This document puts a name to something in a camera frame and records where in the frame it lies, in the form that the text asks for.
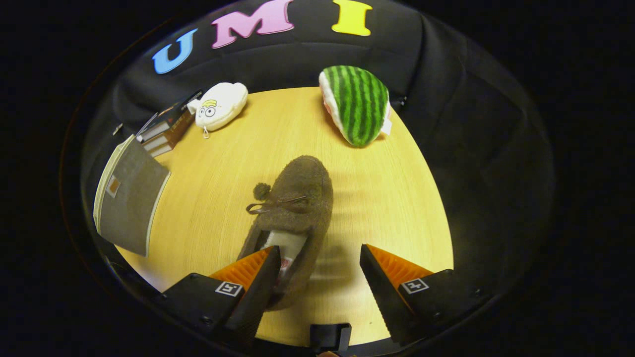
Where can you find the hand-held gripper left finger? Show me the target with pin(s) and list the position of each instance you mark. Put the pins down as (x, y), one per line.
(250, 297)

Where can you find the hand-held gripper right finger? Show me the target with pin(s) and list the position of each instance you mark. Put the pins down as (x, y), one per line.
(384, 297)

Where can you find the brown fuzzy shoe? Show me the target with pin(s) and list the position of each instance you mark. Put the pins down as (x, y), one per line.
(302, 188)

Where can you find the grey fabric storage box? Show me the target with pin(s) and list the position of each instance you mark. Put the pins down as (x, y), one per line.
(129, 198)

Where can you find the brown hardcover book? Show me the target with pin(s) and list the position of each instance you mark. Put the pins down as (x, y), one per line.
(171, 139)

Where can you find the watermelon slice plush toy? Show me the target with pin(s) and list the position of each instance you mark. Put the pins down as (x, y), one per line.
(357, 104)

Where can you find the dark hardcover book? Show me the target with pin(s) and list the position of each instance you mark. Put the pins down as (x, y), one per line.
(171, 116)

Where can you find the white plush toy with face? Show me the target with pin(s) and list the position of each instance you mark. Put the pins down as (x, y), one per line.
(223, 101)

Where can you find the silver clip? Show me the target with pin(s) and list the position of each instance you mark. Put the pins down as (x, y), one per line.
(117, 129)

